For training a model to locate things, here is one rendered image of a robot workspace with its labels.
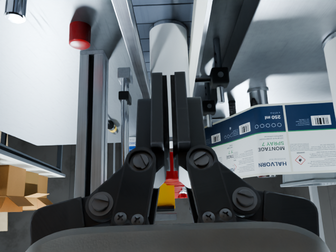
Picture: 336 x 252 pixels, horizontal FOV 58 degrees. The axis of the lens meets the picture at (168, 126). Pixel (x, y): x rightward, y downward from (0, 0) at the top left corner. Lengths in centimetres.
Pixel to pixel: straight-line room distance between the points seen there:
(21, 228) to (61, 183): 86
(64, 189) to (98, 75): 466
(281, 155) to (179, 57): 34
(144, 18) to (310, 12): 21
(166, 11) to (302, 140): 40
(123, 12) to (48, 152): 509
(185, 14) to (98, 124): 25
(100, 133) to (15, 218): 488
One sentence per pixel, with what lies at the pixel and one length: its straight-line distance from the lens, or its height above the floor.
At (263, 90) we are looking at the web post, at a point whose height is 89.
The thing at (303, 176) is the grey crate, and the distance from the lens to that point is 253.
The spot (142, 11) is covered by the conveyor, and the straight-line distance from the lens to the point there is 40.
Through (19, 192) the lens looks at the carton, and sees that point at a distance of 299.
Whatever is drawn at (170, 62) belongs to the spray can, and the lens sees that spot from 39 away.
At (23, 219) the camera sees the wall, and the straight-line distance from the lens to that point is 535.
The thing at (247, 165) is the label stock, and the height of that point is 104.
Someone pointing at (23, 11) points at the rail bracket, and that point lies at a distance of 22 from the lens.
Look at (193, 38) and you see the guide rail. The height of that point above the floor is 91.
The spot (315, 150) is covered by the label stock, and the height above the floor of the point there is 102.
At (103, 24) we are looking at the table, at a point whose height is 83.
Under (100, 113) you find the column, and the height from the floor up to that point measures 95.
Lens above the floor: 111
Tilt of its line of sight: 14 degrees down
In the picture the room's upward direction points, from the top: 178 degrees clockwise
